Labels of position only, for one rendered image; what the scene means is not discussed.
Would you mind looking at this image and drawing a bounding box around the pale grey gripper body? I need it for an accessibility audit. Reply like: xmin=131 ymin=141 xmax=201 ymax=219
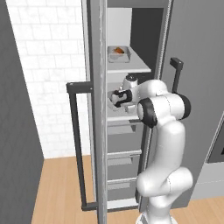
xmin=123 ymin=103 xmax=138 ymax=115

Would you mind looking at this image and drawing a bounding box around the grey open freezer door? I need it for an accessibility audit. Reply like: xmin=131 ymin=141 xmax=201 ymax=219
xmin=80 ymin=0 xmax=109 ymax=224

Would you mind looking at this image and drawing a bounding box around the clear container with steak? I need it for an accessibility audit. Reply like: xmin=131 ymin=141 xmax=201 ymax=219
xmin=107 ymin=45 xmax=131 ymax=64

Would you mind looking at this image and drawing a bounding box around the brown steak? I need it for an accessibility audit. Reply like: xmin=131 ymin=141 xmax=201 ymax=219
xmin=113 ymin=46 xmax=125 ymax=55

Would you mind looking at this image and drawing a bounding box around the grey closed fridge door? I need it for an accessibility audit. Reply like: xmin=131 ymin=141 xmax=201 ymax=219
xmin=137 ymin=0 xmax=224 ymax=212

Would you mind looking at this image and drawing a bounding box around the black oven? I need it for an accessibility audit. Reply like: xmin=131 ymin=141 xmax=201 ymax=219
xmin=205 ymin=115 xmax=224 ymax=165

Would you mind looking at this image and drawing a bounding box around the grey cabinet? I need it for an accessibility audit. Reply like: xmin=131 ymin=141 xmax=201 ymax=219
xmin=190 ymin=162 xmax=224 ymax=202

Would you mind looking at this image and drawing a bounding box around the dark grey short door handle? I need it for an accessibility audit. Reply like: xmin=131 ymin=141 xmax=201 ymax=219
xmin=169 ymin=57 xmax=185 ymax=95

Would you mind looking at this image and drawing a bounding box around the dark grey long door handle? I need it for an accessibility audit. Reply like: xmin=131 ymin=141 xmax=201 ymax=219
xmin=66 ymin=81 xmax=99 ymax=212

